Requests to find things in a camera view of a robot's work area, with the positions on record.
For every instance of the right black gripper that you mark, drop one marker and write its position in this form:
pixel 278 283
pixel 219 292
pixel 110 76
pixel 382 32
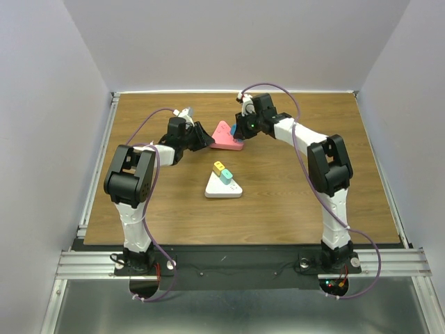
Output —
pixel 241 133

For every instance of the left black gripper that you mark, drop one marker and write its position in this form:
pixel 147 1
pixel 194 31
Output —
pixel 204 139

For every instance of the pink triangular power strip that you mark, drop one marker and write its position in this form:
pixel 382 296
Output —
pixel 223 138

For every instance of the yellow cube usb charger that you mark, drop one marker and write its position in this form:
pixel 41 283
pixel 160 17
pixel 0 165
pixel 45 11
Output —
pixel 218 167

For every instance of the teal cube charger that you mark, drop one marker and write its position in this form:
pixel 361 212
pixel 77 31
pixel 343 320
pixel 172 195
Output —
pixel 226 176

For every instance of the white triangular power strip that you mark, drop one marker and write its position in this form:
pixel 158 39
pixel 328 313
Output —
pixel 217 189

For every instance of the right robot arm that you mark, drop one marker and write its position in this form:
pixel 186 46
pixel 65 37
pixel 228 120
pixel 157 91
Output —
pixel 325 163

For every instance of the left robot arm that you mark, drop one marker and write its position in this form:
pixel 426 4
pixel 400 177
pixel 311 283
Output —
pixel 130 183

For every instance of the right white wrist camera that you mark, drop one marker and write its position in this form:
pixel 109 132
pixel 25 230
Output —
pixel 247 106

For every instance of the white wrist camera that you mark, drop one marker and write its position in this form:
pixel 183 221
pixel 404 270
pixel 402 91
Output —
pixel 186 114
pixel 247 106

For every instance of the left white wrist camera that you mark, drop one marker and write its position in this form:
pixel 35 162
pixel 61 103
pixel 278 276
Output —
pixel 186 114

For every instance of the aluminium frame rail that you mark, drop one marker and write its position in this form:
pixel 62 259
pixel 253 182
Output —
pixel 90 264

